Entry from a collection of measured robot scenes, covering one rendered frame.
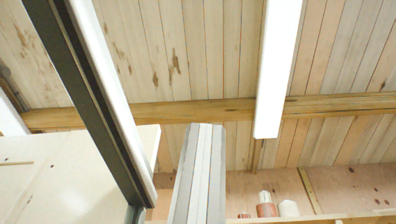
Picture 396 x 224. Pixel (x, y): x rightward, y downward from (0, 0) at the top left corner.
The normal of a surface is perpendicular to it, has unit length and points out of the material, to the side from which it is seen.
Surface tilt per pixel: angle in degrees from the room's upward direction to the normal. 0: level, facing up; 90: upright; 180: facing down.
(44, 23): 180
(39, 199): 90
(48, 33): 180
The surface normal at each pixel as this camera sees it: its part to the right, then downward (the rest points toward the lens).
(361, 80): 0.00, 0.62
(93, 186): -0.11, -0.78
